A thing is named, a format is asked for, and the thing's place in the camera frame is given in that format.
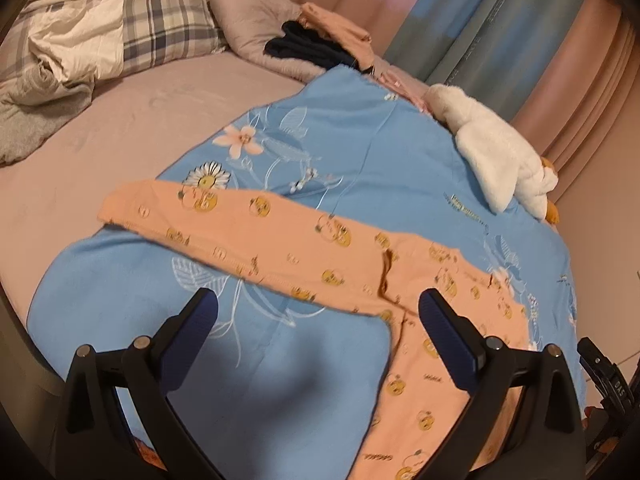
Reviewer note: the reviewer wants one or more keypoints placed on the dark navy folded garment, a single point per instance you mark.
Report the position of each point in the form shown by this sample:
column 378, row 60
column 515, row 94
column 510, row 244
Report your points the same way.
column 306, row 44

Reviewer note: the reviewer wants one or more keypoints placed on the mauve pillow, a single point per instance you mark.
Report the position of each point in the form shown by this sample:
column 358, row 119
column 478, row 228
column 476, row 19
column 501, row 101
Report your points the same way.
column 248, row 24

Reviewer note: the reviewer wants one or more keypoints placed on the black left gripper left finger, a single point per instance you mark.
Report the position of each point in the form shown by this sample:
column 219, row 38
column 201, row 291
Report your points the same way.
column 93, row 439

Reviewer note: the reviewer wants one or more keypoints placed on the orange cartoon print baby garment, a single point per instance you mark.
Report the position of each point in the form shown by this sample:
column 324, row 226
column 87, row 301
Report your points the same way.
column 345, row 265

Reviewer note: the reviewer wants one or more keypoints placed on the white fluffy plush toy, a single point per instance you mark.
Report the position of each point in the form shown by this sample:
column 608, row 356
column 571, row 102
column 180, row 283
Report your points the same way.
column 506, row 165

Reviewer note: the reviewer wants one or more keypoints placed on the plaid checked quilt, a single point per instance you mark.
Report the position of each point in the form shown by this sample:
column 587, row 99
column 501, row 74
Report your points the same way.
column 154, row 32

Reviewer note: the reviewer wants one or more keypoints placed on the pink and blue curtain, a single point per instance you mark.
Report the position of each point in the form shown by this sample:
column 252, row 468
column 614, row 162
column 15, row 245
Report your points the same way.
column 559, row 70

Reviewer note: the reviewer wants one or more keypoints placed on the blue floral blanket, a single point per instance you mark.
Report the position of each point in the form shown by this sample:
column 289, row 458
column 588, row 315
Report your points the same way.
column 286, row 388

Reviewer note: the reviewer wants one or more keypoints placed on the folded peach garment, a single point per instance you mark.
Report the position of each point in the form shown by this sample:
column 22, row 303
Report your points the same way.
column 351, row 37

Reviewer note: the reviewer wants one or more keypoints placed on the pink bed sheet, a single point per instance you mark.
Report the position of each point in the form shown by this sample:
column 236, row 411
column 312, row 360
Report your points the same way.
column 133, row 130

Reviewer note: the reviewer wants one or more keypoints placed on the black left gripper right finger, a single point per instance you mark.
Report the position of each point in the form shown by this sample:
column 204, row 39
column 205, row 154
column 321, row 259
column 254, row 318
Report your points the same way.
column 545, row 438

